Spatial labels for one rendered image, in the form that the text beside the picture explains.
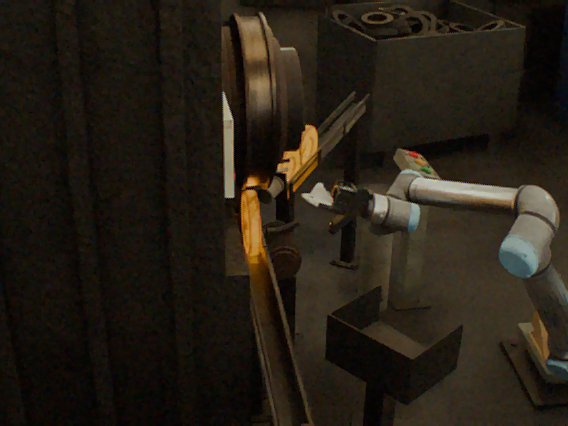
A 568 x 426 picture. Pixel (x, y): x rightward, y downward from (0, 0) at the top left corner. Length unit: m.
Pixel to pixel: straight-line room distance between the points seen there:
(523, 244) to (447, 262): 1.50
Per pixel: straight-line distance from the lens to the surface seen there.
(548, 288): 2.45
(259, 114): 2.02
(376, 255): 3.23
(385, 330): 2.21
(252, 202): 2.32
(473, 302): 3.51
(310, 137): 2.98
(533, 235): 2.32
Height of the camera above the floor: 1.85
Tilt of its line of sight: 26 degrees down
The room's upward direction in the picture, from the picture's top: 1 degrees clockwise
